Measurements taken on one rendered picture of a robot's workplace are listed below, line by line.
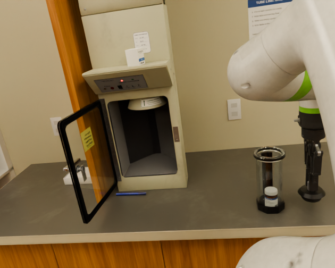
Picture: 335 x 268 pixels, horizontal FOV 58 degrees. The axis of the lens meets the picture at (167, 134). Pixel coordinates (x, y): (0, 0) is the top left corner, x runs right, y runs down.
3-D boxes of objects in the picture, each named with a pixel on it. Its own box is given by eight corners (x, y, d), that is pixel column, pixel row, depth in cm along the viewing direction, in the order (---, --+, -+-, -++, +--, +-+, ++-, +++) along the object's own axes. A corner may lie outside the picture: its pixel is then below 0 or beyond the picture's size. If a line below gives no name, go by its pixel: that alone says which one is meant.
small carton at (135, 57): (133, 64, 116) (131, 48, 114) (145, 63, 114) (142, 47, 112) (127, 66, 112) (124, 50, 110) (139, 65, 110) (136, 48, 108)
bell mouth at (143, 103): (132, 101, 144) (131, 90, 142) (169, 98, 141) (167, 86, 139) (123, 111, 128) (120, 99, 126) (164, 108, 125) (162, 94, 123)
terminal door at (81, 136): (118, 183, 137) (99, 98, 124) (85, 226, 110) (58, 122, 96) (116, 183, 137) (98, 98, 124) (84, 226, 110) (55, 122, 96)
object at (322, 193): (294, 191, 116) (294, 176, 113) (320, 190, 114) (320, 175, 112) (301, 205, 107) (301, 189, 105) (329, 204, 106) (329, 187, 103)
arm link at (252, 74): (273, 74, 52) (250, 19, 56) (225, 109, 62) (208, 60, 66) (329, 83, 62) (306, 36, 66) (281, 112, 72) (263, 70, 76)
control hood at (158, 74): (97, 93, 125) (91, 69, 122) (174, 84, 120) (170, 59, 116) (86, 100, 114) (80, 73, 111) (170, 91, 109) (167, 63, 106)
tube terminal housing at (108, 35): (130, 167, 164) (101, 17, 138) (190, 163, 159) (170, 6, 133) (118, 191, 141) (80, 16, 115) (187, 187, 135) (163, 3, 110)
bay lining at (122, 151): (133, 154, 160) (121, 89, 149) (182, 151, 156) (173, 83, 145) (122, 176, 138) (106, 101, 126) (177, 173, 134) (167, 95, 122)
